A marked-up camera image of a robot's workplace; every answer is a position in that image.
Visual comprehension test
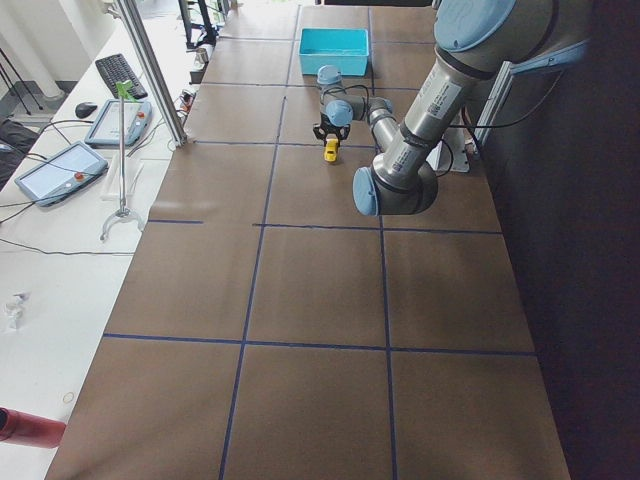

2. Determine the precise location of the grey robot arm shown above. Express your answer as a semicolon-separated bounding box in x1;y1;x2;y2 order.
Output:
314;1;593;216

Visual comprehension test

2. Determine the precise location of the teach pendant tablet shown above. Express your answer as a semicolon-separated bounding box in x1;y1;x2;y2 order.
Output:
14;141;108;207
84;99;152;148

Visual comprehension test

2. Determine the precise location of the green-handled reacher grabber tool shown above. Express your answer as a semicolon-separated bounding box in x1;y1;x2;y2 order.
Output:
100;81;144;242

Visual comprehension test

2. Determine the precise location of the red cylinder bottle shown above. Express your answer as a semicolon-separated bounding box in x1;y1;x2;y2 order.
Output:
1;407;66;449

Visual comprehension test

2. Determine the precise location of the near teach pendant tablet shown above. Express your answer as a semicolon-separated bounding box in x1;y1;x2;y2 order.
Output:
14;141;108;207

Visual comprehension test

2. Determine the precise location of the white camera mast pedestal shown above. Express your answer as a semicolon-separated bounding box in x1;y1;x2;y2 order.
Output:
427;128;469;175

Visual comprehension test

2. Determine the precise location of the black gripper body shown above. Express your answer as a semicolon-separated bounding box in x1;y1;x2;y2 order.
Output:
319;113;340;137

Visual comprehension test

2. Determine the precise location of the crumpled white paper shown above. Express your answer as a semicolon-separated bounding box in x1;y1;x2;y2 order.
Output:
1;292;31;333

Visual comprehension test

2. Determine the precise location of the black keyboard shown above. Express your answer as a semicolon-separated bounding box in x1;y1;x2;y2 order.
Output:
94;53;148;100

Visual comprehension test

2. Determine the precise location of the aluminium frame post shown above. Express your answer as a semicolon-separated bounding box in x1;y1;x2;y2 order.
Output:
114;0;187;148

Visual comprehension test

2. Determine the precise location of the white plastic tray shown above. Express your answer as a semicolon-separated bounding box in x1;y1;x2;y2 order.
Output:
100;153;144;201

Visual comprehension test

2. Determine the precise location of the teal plastic storage bin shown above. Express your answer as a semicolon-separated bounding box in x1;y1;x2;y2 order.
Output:
298;28;370;77

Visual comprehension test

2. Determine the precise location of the yellow beetle toy car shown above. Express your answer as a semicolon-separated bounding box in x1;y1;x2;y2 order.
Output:
323;138;340;163

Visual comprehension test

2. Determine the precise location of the black computer mouse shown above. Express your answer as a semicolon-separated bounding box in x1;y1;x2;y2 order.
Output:
74;102;98;119

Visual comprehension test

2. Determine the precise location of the far teach pendant tablet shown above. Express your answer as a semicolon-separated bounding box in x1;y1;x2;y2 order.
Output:
84;99;152;148

